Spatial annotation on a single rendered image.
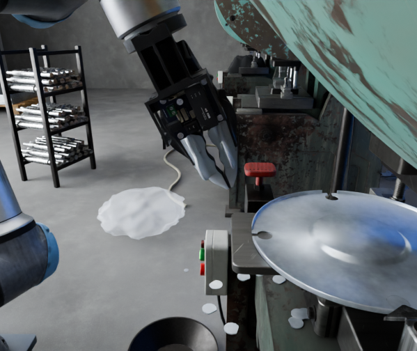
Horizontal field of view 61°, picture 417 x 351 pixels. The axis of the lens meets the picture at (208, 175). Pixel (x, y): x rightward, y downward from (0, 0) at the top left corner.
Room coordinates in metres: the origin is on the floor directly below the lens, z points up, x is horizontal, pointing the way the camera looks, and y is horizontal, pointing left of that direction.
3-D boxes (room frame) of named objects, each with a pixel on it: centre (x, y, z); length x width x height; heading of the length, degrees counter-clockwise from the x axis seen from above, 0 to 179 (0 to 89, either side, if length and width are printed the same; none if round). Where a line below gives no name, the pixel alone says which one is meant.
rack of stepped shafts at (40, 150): (2.59, 1.17, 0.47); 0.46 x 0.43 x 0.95; 67
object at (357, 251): (0.42, -0.21, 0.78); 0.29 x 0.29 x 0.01
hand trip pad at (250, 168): (0.75, -0.12, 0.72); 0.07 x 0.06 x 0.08; 87
